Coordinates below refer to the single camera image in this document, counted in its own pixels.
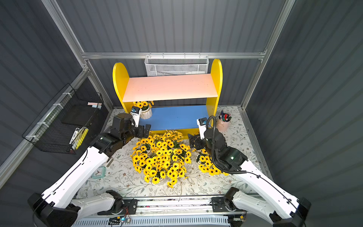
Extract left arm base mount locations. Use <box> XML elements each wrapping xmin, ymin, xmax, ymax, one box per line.
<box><xmin>97</xmin><ymin>199</ymin><xmax>138</xmax><ymax>216</ymax></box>

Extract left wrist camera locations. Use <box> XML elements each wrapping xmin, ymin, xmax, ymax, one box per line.
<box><xmin>130</xmin><ymin>106</ymin><xmax>141</xmax><ymax>127</ymax></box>

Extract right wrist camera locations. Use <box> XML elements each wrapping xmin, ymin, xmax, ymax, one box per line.
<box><xmin>197</xmin><ymin>117</ymin><xmax>208</xmax><ymax>140</ymax></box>

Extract pink sticky notes in basket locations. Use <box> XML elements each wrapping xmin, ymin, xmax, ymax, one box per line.
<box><xmin>88</xmin><ymin>102</ymin><xmax>102</xmax><ymax>109</ymax></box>

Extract pink pen cup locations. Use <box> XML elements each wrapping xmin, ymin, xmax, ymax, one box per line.
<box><xmin>216</xmin><ymin>110</ymin><xmax>232</xmax><ymax>132</ymax></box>

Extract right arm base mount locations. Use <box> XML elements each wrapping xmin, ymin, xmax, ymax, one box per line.
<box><xmin>209</xmin><ymin>197</ymin><xmax>246</xmax><ymax>212</ymax></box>

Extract yellow marker in basket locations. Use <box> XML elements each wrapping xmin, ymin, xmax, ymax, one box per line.
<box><xmin>72</xmin><ymin>127</ymin><xmax>88</xmax><ymax>150</ymax></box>

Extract small green circuit board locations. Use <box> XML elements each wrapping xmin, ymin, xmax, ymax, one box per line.
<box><xmin>107</xmin><ymin>217</ymin><xmax>131</xmax><ymax>227</ymax></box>

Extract shelf pot five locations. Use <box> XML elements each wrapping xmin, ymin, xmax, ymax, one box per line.
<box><xmin>136</xmin><ymin>144</ymin><xmax>151</xmax><ymax>154</ymax></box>

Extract black wire wall basket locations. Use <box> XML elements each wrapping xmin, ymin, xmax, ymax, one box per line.
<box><xmin>22</xmin><ymin>84</ymin><xmax>107</xmax><ymax>155</ymax></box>

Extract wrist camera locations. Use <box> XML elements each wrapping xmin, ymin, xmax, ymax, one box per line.
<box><xmin>130</xmin><ymin>106</ymin><xmax>141</xmax><ymax>127</ymax></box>
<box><xmin>197</xmin><ymin>117</ymin><xmax>208</xmax><ymax>140</ymax></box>

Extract yellow wooden shelf unit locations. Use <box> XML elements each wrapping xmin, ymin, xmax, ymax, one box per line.
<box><xmin>112</xmin><ymin>59</ymin><xmax>223</xmax><ymax>137</ymax></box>

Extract shelf pot two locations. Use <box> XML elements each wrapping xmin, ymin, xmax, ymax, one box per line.
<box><xmin>131</xmin><ymin>150</ymin><xmax>154</xmax><ymax>173</ymax></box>
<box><xmin>146</xmin><ymin>138</ymin><xmax>174</xmax><ymax>171</ymax></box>

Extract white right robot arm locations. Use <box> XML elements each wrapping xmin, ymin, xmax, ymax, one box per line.
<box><xmin>188</xmin><ymin>115</ymin><xmax>312</xmax><ymax>227</ymax></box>

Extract shelf pot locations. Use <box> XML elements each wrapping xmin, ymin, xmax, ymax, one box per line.
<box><xmin>133</xmin><ymin>101</ymin><xmax>154</xmax><ymax>120</ymax></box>
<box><xmin>167</xmin><ymin>163</ymin><xmax>187</xmax><ymax>188</ymax></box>
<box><xmin>172</xmin><ymin>144</ymin><xmax>192</xmax><ymax>164</ymax></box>

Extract white wire wall basket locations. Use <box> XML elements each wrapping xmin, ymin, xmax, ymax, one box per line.
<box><xmin>144</xmin><ymin>56</ymin><xmax>209</xmax><ymax>77</ymax></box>

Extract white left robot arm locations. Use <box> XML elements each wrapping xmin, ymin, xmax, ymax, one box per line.
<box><xmin>27</xmin><ymin>113</ymin><xmax>151</xmax><ymax>227</ymax></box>

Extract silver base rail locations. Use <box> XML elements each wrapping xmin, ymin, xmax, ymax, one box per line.
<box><xmin>76</xmin><ymin>194</ymin><xmax>287</xmax><ymax>219</ymax></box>

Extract white marker in basket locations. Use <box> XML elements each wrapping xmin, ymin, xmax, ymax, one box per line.
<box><xmin>69</xmin><ymin>128</ymin><xmax>80</xmax><ymax>144</ymax></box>

